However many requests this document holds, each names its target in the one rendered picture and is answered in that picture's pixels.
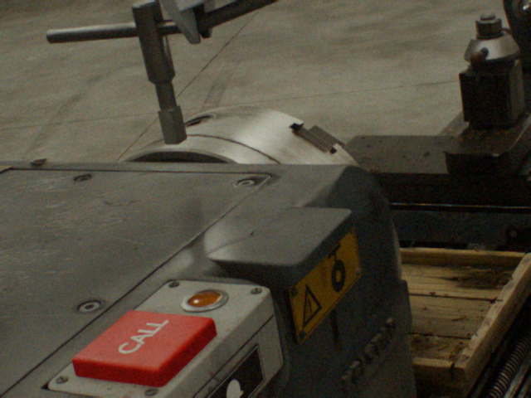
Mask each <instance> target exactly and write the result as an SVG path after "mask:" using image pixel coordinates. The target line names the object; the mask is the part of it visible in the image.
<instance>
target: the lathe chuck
mask: <svg viewBox="0 0 531 398"><path fill-rule="evenodd" d="M206 117H208V118H209V120H208V121H206V122H204V123H201V124H197V125H194V126H190V127H186V128H185V129H186V134H187V136H202V137H211V138H220V139H225V140H228V141H232V142H234V143H239V145H242V146H245V147H248V148H250V149H253V150H256V151H257V152H259V153H262V154H264V155H266V156H267V157H268V158H270V159H272V160H273V161H275V162H277V163H279V164H348V165H354V166H359V165H358V163H357V162H356V161H355V160H353V159H352V158H351V157H350V155H349V154H348V153H347V152H346V151H345V150H344V149H343V148H341V147H339V146H338V145H337V143H336V144H335V145H334V146H333V147H332V149H331V151H330V152H331V153H332V154H333V155H331V154H330V153H327V152H325V153H322V152H321V151H320V150H319V149H317V148H316V147H314V146H313V145H311V144H310V143H309V142H308V141H306V140H305V139H302V138H301V137H299V136H297V135H296V134H294V133H293V132H294V130H293V129H292V128H294V129H296V130H299V129H300V128H302V126H303V124H304V122H302V121H300V120H298V119H296V118H295V117H293V116H289V115H288V114H283V113H281V112H277V111H274V110H270V109H262V108H257V107H248V106H232V107H223V108H218V109H210V110H208V111H205V112H201V113H199V114H196V115H193V116H192V117H190V119H187V120H185V121H184V124H187V123H190V122H192V121H195V120H198V119H204V118H206ZM391 221H392V218H391ZM392 232H393V239H395V244H396V251H397V262H398V268H399V274H400V279H402V257H401V251H400V246H399V241H398V238H397V232H396V228H395V226H394V225H393V223H392Z"/></svg>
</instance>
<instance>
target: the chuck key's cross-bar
mask: <svg viewBox="0 0 531 398"><path fill-rule="evenodd" d="M278 1H281V0H236V1H235V2H231V3H229V4H226V5H224V6H222V7H219V8H216V9H213V10H212V11H211V12H208V13H206V14H203V15H200V16H196V18H197V27H198V31H199V32H203V31H206V30H209V29H211V28H214V27H218V26H220V24H222V23H224V22H229V21H230V20H233V19H235V18H238V17H242V16H244V15H246V14H248V13H250V12H252V11H255V10H257V9H259V8H262V7H264V6H268V5H270V4H272V3H274V2H278ZM175 24H176V22H174V21H173V19H172V18H170V19H160V20H159V21H158V24H157V26H156V30H157V32H158V33H159V34H160V35H170V34H182V32H181V30H180V29H179V28H178V26H177V25H175ZM135 37H139V35H138V32H137V27H136V24H134V22H128V23H117V24H107V25H97V26H86V27H65V28H56V29H49V30H48V31H47V34H46V39H47V40H48V42H49V43H51V44H55V43H66V42H78V41H100V40H112V39H124V38H135Z"/></svg>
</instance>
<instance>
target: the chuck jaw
mask: <svg viewBox="0 0 531 398"><path fill-rule="evenodd" d="M292 129H293V130H294V132H293V133H294V134H296V135H297V136H299V137H301V138H302V139H305V140H306V141H308V142H309V143H310V144H311V145H313V146H314V147H316V148H317V149H319V150H320V151H321V152H322V153H325V152H327V153H330V154H331V155H333V154H332V153H331V152H330V151H331V149H332V147H333V146H334V145H335V144H336V143H337V145H338V146H339V147H341V148H344V146H345V144H344V142H341V141H340V140H338V139H337V138H335V137H334V136H333V135H331V134H328V133H326V132H325V130H323V129H322V128H320V127H319V126H318V125H314V126H312V127H311V128H310V129H307V128H305V127H302V128H300V129H299V130H296V129H294V128H292Z"/></svg>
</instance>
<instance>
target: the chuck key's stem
mask: <svg viewBox="0 0 531 398"><path fill-rule="evenodd" d="M131 9H132V13H133V16H134V24H136V27H137V32H138V35H139V43H140V46H141V50H142V55H143V58H144V66H145V70H146V73H147V77H148V81H149V82H150V83H153V84H154V85H155V89H156V93H157V97H158V103H159V108H160V110H159V111H158V116H159V121H160V125H161V129H162V133H163V140H164V144H166V145H179V144H181V142H183V141H184V140H186V139H187V138H188V137H187V134H186V129H185V125H184V121H183V113H182V110H181V106H180V105H177V102H176V99H175V94H174V90H173V83H172V80H173V77H174V76H175V71H174V67H173V59H172V56H171V51H170V47H169V43H168V35H160V34H159V33H158V32H157V30H156V26H157V24H158V21H159V20H160V19H163V12H161V7H160V3H159V0H142V1H139V2H136V3H133V5H132V6H131Z"/></svg>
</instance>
